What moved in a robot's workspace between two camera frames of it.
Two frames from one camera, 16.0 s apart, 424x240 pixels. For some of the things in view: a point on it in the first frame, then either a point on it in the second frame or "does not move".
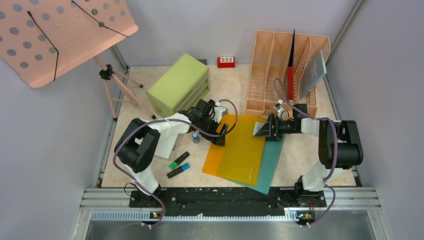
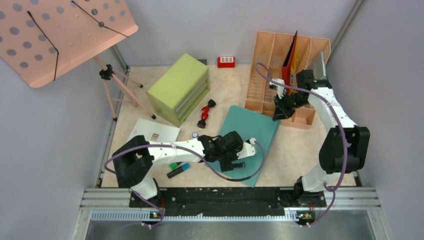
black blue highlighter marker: (180, 169) does not move
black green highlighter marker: (174, 164) does not move
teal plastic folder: (272, 150) → (251, 167)
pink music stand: (41, 40) does not move
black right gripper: (267, 132) → (280, 109)
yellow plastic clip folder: (240, 159) → (293, 73)
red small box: (226, 62) does not move
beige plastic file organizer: (268, 89) does not move
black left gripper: (219, 141) → (226, 164)
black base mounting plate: (222, 202) does not move
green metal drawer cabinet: (187, 82) does not move
